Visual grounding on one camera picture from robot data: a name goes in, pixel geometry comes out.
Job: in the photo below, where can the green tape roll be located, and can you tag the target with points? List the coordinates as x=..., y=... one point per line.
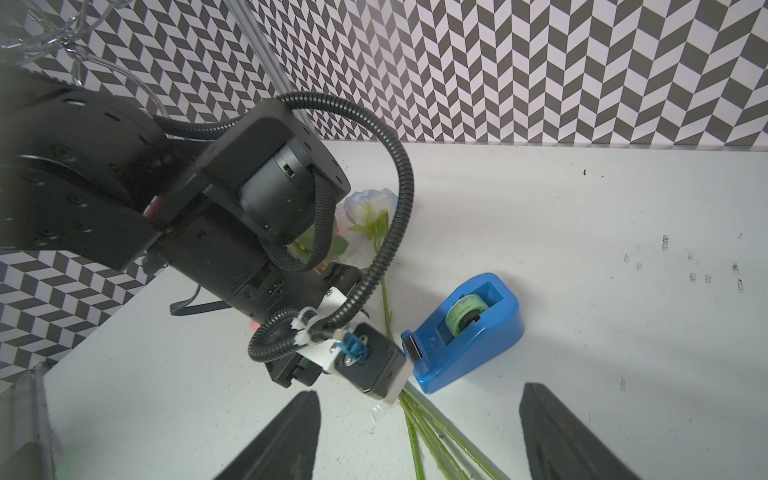
x=465, y=311

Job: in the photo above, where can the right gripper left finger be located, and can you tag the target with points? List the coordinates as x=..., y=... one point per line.
x=286, y=448

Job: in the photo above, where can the wire glass rack stand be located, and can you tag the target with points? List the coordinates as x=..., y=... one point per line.
x=70, y=37

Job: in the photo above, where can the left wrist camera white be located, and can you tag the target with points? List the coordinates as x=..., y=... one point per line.
x=357, y=352

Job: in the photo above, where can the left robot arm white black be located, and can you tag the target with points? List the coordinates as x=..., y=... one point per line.
x=244, y=208

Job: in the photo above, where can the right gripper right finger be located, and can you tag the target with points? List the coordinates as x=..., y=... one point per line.
x=559, y=446

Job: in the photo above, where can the blue tape dispenser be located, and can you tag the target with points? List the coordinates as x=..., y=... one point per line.
x=440, y=359

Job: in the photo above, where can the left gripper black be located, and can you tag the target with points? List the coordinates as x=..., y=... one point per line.
x=295, y=367

